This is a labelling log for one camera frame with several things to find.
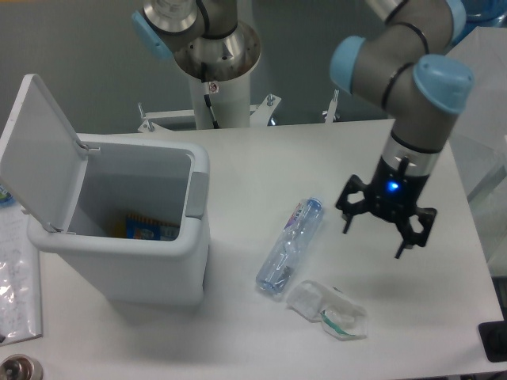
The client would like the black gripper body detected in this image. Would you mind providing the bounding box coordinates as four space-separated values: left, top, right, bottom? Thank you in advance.
368 156 430 228

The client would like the white plastic trash can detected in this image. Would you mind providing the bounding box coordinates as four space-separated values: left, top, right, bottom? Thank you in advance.
1 74 210 306

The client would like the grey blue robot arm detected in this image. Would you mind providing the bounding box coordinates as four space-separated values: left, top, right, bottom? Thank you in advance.
132 1 474 249

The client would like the metal clamp screw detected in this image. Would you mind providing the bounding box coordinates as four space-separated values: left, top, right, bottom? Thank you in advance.
322 89 340 124

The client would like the clear plastic water bottle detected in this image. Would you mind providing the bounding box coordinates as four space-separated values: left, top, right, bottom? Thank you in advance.
255 197 323 296

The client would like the crumpled clear plastic packaging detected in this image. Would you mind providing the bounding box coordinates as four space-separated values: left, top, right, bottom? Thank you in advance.
287 280 368 341

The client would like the black device at edge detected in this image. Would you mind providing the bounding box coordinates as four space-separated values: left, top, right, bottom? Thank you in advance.
478 321 506 363

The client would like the blue water jug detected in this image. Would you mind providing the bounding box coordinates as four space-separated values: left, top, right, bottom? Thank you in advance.
463 0 506 23

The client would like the blue snack packet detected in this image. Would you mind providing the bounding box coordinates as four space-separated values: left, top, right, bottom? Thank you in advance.
111 214 181 241

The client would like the blue labelled bottle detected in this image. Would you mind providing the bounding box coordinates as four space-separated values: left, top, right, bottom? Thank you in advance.
0 185 16 208

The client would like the paper in plastic sleeve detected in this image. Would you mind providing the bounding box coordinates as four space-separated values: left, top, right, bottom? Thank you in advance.
1 204 43 346

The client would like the round metal object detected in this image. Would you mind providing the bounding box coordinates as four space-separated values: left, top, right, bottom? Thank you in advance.
1 354 44 380

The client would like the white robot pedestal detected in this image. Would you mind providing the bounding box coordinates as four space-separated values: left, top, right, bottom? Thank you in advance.
174 21 261 130

